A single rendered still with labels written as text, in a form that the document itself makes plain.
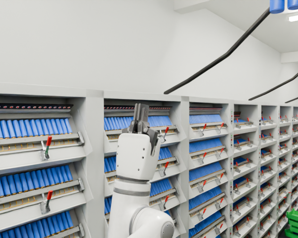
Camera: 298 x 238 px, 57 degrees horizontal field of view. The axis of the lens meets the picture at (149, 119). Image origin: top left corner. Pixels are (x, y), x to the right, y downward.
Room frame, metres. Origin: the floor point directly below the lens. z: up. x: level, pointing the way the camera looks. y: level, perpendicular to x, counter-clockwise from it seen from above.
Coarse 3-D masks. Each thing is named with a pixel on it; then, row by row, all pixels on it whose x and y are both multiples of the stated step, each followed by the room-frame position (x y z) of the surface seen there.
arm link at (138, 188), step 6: (114, 180) 0.61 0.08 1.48; (120, 180) 0.61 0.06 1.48; (126, 180) 0.60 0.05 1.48; (114, 186) 0.60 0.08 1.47; (120, 186) 0.59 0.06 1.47; (126, 186) 0.58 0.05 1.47; (132, 186) 0.58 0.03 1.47; (138, 186) 0.59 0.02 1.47; (144, 186) 0.59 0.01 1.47; (150, 186) 0.62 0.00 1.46; (120, 192) 0.59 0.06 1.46; (126, 192) 0.58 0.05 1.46; (132, 192) 0.58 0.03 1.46; (138, 192) 0.58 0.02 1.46; (144, 192) 0.59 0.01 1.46
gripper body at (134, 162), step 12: (120, 144) 0.64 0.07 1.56; (132, 144) 0.62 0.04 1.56; (144, 144) 0.59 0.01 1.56; (156, 144) 0.64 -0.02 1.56; (120, 156) 0.63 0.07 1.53; (132, 156) 0.61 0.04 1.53; (144, 156) 0.59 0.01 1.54; (156, 156) 0.61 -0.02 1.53; (120, 168) 0.63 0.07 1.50; (132, 168) 0.60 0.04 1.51; (144, 168) 0.59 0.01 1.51; (132, 180) 0.59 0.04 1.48; (144, 180) 0.60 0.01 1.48
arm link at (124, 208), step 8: (112, 200) 0.61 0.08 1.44; (120, 200) 0.58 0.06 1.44; (128, 200) 0.58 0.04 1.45; (136, 200) 0.58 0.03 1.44; (144, 200) 0.59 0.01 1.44; (112, 208) 0.60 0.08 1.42; (120, 208) 0.58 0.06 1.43; (128, 208) 0.57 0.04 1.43; (136, 208) 0.57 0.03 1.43; (112, 216) 0.59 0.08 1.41; (120, 216) 0.58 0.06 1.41; (128, 216) 0.57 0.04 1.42; (112, 224) 0.58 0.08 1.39; (120, 224) 0.57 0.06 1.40; (128, 224) 0.56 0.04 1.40; (112, 232) 0.58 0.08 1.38; (120, 232) 0.57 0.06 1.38; (128, 232) 0.56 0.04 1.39
